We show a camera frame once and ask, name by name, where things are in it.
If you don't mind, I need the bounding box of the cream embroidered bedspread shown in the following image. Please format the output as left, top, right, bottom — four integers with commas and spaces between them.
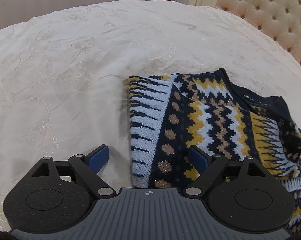
0, 0, 301, 230

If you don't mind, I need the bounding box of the beige tufted headboard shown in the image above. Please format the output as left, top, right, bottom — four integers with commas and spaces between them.
217, 0, 301, 65

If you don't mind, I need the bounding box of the navy yellow patterned knit sweater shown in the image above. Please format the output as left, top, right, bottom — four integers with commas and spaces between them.
128, 68, 301, 234

